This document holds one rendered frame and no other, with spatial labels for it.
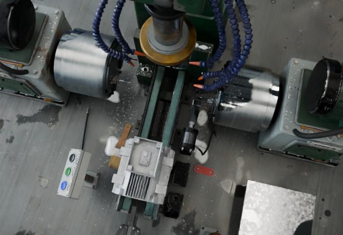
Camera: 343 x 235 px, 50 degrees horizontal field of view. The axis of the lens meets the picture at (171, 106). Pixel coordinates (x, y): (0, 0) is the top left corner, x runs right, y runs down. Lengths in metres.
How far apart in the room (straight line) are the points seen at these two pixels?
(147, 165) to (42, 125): 0.63
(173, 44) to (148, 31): 0.09
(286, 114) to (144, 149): 0.51
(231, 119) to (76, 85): 0.58
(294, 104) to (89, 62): 0.74
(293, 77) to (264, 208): 0.51
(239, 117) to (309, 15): 0.79
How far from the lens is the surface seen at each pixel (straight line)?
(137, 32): 1.40
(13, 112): 1.78
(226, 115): 1.33
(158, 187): 1.31
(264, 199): 1.51
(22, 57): 1.42
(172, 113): 1.51
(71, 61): 1.38
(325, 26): 1.94
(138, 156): 1.28
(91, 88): 1.39
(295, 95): 1.35
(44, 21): 1.46
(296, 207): 1.54
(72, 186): 1.35
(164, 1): 0.92
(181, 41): 1.14
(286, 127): 1.30
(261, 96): 1.32
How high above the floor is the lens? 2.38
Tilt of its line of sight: 74 degrees down
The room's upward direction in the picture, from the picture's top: straight up
